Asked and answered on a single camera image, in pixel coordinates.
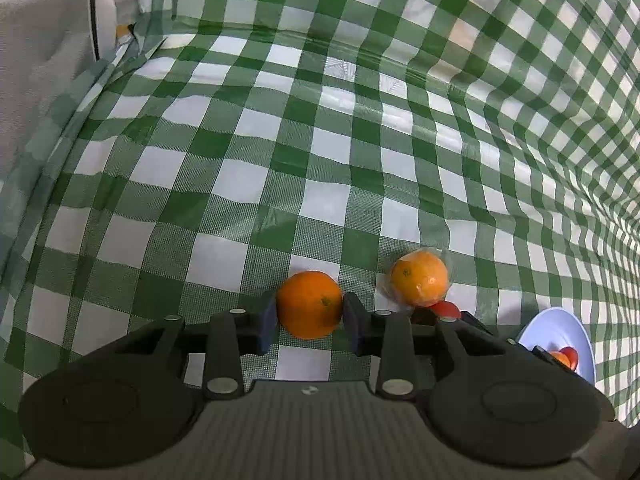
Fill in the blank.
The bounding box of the green checked tablecloth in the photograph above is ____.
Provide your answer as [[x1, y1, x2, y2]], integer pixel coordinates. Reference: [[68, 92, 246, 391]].
[[0, 0, 640, 480]]

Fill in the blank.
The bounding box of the round plastic-wrapped orange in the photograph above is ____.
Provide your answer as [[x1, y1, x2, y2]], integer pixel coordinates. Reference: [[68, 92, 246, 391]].
[[380, 247, 453, 308]]

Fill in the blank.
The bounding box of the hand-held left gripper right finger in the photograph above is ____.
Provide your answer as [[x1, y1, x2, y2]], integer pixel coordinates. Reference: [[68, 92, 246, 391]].
[[342, 292, 507, 401]]

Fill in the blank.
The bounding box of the white object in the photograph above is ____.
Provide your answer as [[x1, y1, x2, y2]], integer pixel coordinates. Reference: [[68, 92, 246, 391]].
[[89, 0, 119, 61]]

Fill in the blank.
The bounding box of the round unwrapped orange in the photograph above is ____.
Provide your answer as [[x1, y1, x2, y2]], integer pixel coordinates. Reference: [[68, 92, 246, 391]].
[[276, 270, 344, 340]]

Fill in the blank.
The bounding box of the blue plate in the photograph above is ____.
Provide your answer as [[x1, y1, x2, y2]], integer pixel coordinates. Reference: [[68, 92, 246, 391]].
[[516, 307, 596, 387]]

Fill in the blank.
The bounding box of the grey cloth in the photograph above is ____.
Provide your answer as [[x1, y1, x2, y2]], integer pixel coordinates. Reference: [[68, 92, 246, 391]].
[[0, 0, 101, 181]]

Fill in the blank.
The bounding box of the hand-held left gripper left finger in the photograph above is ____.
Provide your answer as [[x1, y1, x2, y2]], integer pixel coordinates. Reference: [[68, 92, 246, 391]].
[[112, 294, 279, 401]]

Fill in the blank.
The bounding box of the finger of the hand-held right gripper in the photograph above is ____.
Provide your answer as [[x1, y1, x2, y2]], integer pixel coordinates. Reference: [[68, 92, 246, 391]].
[[531, 345, 576, 372], [460, 311, 526, 351]]

